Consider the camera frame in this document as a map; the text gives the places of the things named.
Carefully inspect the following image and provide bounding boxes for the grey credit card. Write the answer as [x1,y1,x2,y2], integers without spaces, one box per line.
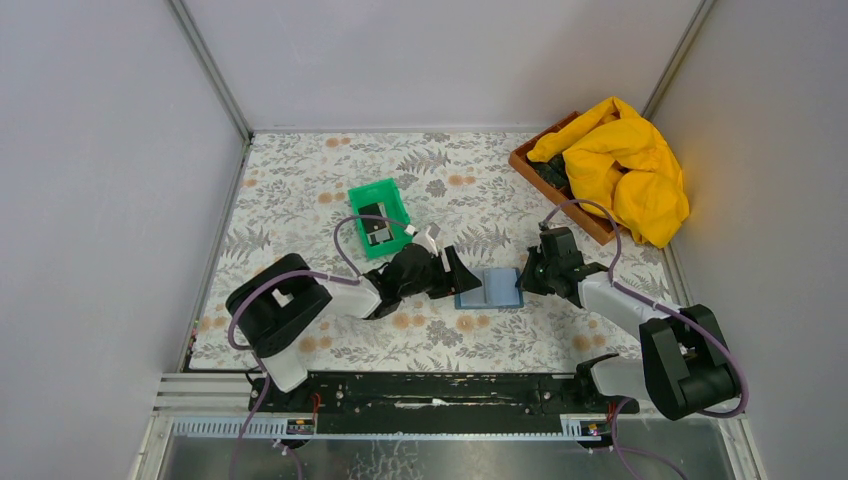
[367,228,394,246]

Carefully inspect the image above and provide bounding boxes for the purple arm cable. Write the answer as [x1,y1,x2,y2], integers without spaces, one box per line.
[227,213,415,480]
[537,198,751,480]

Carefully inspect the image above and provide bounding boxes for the green plastic bin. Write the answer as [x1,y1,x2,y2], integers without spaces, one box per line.
[348,178,412,259]

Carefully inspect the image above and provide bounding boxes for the yellow cloth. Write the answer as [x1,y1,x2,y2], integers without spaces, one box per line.
[526,96,690,248]

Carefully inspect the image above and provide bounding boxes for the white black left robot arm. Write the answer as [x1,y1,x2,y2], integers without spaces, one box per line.
[225,243,482,392]

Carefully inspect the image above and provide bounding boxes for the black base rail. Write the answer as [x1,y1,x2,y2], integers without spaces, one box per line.
[248,371,639,435]

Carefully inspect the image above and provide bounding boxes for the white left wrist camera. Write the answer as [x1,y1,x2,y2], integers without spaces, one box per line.
[405,223,441,256]

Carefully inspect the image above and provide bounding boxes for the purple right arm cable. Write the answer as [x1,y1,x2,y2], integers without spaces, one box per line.
[537,198,751,480]

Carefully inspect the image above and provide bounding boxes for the brown wooden tray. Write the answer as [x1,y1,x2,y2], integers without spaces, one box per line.
[509,111,615,245]

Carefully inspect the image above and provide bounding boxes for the black credit card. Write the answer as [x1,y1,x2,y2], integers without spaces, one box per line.
[358,202,389,233]

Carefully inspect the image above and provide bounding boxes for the floral table mat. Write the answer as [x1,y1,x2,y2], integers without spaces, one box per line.
[188,132,640,372]

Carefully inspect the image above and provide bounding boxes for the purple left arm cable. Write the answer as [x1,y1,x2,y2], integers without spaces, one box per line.
[227,213,415,480]

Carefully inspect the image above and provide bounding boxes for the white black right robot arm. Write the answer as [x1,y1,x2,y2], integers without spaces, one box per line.
[517,225,745,420]

